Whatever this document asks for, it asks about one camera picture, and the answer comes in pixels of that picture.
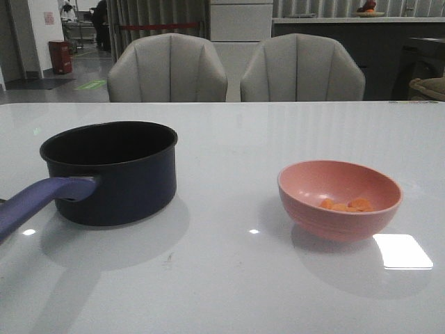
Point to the pink bowl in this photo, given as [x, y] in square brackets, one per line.
[304, 185]

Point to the white refrigerator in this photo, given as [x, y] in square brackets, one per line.
[235, 29]

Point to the dark floor mat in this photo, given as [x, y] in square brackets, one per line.
[36, 84]

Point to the fruit plate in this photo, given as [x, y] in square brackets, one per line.
[368, 10]

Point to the right beige chair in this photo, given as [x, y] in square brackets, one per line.
[301, 68]

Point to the dark kitchen counter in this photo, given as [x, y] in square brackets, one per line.
[389, 50]

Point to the red bin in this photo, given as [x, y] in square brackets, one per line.
[60, 56]

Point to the person in black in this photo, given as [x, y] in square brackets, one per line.
[100, 23]

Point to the beige chair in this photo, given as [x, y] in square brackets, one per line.
[170, 67]
[301, 68]

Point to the dark blue saucepan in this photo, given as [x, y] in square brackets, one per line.
[101, 175]

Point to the orange ham slices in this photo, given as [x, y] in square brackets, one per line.
[355, 205]

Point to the left beige chair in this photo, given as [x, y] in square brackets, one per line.
[170, 67]

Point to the grey curtain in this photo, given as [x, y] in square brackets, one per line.
[143, 12]

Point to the red belt barrier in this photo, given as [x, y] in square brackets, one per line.
[155, 27]

